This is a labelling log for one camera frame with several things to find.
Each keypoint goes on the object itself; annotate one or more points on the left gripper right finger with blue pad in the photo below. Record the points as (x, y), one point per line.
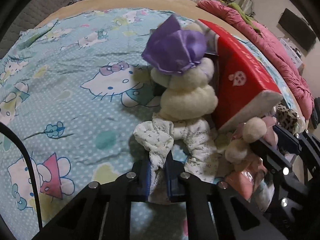
(175, 175)

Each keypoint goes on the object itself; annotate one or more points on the cream plush toy purple bow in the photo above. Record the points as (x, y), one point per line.
(177, 57)

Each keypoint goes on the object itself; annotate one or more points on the black wall television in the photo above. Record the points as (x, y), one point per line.
(298, 28)

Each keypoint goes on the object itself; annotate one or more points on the green blanket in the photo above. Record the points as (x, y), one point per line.
(245, 17)

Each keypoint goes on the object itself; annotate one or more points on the pink plush flower bear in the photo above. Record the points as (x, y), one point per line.
(249, 176)

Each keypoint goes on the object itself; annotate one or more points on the red tissue pack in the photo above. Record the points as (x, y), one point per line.
(245, 89)

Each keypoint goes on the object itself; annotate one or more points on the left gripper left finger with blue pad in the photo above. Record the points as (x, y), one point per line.
(142, 181)

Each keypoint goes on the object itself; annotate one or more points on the pink quilted comforter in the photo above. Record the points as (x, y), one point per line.
(271, 47)

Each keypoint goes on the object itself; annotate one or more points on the gray quilted headboard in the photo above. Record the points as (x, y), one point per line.
(31, 15)

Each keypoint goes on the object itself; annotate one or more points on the leopard print scrunchie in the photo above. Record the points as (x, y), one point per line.
(289, 119)

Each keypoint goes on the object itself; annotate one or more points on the white floral fabric scrunchie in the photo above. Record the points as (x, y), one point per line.
(158, 137)

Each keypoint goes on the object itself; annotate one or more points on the tan round mattress cover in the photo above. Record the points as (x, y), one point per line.
(155, 1)

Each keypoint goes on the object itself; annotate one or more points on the Hello Kitty blue bedsheet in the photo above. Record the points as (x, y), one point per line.
(67, 151)

